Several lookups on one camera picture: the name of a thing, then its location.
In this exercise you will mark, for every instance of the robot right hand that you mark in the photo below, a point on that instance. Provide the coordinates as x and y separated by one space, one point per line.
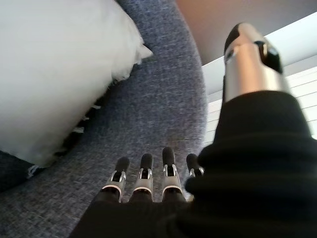
247 186

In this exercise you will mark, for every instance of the white tasselled square cushion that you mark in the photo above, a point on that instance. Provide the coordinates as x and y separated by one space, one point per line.
62 74

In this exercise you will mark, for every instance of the white ribbed radiator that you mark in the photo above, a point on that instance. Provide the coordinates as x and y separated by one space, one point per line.
213 116

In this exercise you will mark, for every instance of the grey fabric tub armchair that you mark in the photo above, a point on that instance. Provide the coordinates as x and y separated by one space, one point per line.
153 111

